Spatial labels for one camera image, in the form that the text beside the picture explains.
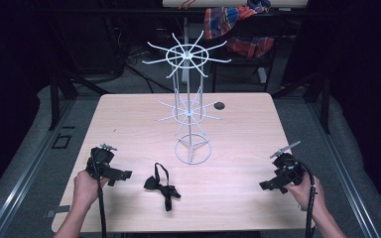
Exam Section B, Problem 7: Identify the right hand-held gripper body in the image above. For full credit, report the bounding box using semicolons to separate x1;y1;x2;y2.
269;140;308;194

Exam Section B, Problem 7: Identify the black tape rectangle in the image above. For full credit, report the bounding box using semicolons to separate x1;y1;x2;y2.
51;133;72;150

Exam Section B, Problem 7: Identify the black metal chair frame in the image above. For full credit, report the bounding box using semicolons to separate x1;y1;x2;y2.
210;9;281;94

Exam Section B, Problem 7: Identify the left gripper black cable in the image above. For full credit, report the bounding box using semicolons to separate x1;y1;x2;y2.
92;158;108;238

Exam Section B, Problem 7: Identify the black metal stand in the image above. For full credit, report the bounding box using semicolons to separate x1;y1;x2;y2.
271;72;332;135
48;69;110;132

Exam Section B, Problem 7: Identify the plaid cloth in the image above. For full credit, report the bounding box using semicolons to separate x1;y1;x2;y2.
203;0;276;60

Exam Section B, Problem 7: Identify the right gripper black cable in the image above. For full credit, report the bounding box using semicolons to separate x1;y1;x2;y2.
294;160;318;238

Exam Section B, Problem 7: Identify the black floor cable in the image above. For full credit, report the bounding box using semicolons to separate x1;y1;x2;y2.
124;46;176;94

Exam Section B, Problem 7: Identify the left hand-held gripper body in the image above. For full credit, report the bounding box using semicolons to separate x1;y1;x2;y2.
85;143;118;187

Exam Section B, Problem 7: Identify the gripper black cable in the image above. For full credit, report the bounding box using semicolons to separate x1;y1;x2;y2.
294;160;318;238
92;158;108;238

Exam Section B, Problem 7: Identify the white wire display rack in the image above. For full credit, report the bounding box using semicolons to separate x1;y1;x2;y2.
141;30;232;166

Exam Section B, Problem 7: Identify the grey tape strip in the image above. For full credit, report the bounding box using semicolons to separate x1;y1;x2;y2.
45;204;71;218

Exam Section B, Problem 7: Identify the black bow tie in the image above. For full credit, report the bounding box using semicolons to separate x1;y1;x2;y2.
143;162;183;212

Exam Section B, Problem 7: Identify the metal floor rail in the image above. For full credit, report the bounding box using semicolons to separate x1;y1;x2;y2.
307;98;381;238
0;98;77;238

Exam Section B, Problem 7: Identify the person's right hand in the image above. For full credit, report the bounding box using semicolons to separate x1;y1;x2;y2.
284;172;327;212

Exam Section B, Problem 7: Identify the person's left hand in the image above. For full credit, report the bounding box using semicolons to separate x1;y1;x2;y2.
72;170;110;210

